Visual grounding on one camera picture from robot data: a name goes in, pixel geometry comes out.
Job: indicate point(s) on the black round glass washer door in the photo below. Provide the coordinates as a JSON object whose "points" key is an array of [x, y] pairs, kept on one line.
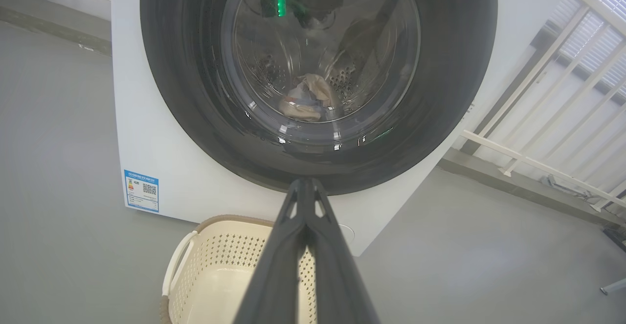
{"points": [[186, 69]]}

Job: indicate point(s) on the white front-load washing machine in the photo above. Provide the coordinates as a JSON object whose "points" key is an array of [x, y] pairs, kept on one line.
{"points": [[146, 118]]}

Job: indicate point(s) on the round white filter cover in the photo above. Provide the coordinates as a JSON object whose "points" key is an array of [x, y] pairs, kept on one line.
{"points": [[347, 233]]}

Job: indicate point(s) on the cream and blue garment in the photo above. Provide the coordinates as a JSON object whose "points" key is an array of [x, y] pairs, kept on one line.
{"points": [[320, 86]]}

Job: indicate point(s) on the cream perforated laundry basket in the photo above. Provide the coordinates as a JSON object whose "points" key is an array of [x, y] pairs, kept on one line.
{"points": [[220, 265]]}

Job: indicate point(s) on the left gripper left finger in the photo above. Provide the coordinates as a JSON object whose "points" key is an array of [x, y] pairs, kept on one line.
{"points": [[274, 285]]}

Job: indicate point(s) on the blue energy label sticker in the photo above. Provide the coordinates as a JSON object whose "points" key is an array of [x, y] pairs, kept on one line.
{"points": [[142, 191]]}

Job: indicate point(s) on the white metal railing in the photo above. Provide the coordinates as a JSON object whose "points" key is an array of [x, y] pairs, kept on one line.
{"points": [[518, 155]]}

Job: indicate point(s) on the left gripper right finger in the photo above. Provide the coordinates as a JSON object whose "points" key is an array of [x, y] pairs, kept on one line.
{"points": [[337, 285]]}

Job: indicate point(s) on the grey metal furniture leg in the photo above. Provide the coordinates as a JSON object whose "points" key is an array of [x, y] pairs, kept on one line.
{"points": [[614, 286]]}

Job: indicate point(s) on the blue bear print garment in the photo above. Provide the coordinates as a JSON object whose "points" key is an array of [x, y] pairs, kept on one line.
{"points": [[305, 100]]}

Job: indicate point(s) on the stainless steel washing machine drum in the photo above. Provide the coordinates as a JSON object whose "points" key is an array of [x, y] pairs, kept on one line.
{"points": [[264, 64]]}

